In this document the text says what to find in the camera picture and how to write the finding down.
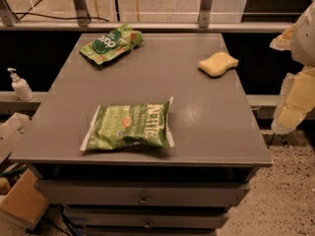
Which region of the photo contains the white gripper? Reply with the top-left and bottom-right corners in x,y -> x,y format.
270,1 -> 315,135

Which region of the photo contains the white pump lotion bottle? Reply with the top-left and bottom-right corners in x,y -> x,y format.
7,68 -> 34,101

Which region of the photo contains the metal railing frame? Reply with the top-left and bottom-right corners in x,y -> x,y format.
0,0 -> 314,32

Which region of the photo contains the middle grey drawer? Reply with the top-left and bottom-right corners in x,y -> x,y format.
65,208 -> 228,229

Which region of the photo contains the green jalapeno kettle chip bag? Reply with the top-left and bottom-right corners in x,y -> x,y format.
80,97 -> 174,151

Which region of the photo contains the black cable on floor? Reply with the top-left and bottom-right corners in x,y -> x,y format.
13,11 -> 110,23

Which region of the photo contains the grey drawer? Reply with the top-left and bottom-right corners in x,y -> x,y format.
65,208 -> 228,229
34,180 -> 250,207

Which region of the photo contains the yellow sponge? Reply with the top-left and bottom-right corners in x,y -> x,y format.
198,52 -> 239,78

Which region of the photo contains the white folded cardboard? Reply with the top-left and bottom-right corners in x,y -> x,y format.
0,112 -> 31,164

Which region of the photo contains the cardboard box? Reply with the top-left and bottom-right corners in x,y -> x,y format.
0,169 -> 49,230

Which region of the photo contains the top grey drawer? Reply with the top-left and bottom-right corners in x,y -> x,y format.
34,180 -> 250,207

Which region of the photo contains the green round-logo snack bag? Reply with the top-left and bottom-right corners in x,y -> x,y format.
80,24 -> 143,65

